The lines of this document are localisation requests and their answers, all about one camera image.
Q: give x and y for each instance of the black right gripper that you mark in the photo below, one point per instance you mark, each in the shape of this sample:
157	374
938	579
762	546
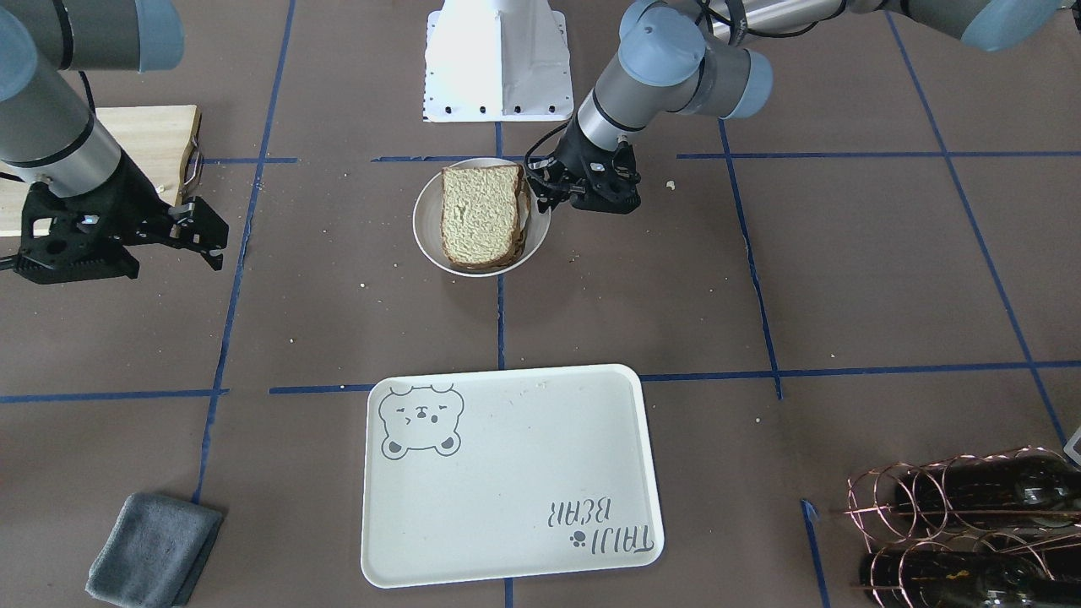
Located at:
133	196

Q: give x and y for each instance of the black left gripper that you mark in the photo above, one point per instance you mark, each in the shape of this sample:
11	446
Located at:
573	154

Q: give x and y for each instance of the white round plate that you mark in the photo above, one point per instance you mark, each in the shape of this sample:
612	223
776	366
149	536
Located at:
427	219

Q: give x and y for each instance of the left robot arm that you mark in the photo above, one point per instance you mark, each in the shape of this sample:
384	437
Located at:
693	58

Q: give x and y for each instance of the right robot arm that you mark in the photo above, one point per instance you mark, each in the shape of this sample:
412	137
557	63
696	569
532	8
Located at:
82	36

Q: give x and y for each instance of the white bear tray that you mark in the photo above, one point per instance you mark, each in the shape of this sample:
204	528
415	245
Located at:
507	474

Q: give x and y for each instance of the wooden cutting board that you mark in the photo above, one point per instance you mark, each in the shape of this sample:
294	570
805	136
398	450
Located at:
55	145

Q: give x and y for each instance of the grey folded cloth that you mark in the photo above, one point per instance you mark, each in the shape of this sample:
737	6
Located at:
156	552

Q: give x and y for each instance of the green wine bottle back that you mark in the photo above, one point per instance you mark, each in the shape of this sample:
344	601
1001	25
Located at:
920	578

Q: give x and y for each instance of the green wine bottle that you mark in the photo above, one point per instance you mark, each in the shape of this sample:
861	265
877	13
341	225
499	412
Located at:
920	578
1030	492

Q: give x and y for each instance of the green wine bottle front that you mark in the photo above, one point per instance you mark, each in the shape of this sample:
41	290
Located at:
1030	492

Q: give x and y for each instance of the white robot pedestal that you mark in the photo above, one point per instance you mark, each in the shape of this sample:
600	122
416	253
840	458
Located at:
497	61

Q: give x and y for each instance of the copper wire bottle rack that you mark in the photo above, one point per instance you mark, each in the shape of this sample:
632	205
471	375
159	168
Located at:
997	530

